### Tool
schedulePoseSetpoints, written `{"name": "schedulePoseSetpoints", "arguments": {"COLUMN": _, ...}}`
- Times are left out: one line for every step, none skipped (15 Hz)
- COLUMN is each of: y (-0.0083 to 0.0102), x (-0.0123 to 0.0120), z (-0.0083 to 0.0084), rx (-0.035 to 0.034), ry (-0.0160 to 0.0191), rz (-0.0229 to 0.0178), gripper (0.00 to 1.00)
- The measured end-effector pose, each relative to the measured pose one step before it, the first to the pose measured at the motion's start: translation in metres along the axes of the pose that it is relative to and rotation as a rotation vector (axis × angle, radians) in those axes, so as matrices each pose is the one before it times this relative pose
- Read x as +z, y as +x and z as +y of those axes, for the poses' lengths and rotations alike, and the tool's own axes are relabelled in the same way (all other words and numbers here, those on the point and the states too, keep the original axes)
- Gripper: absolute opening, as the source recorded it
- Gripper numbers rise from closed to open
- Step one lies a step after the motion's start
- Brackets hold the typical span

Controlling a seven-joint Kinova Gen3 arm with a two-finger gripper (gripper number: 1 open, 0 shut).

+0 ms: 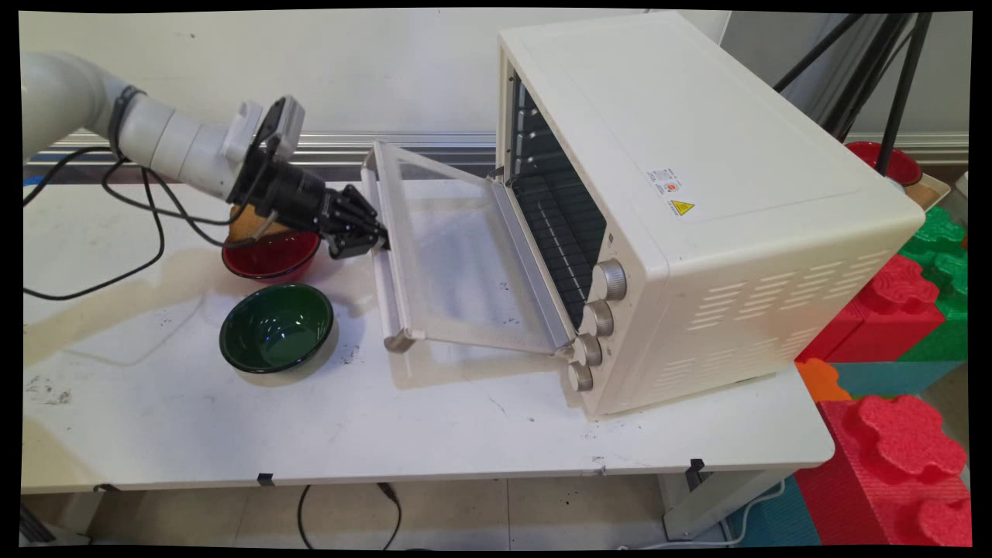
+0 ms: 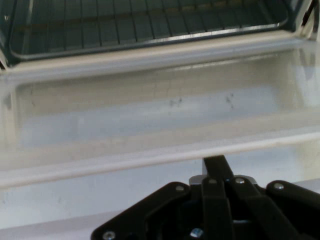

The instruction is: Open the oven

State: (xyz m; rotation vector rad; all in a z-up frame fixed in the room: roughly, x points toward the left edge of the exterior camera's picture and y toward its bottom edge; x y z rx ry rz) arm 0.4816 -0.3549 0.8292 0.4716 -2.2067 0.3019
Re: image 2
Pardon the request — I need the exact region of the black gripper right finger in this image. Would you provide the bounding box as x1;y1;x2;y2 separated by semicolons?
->
214;155;320;240

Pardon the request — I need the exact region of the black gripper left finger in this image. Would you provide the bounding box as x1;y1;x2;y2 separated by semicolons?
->
90;156;235;240

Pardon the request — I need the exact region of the glass oven door with handle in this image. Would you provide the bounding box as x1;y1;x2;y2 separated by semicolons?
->
0;30;320;190

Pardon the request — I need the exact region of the cream toaster oven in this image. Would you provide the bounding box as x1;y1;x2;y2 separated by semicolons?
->
0;0;320;74

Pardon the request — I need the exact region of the metal oven wire rack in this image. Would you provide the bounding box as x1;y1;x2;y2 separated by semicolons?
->
9;0;289;60

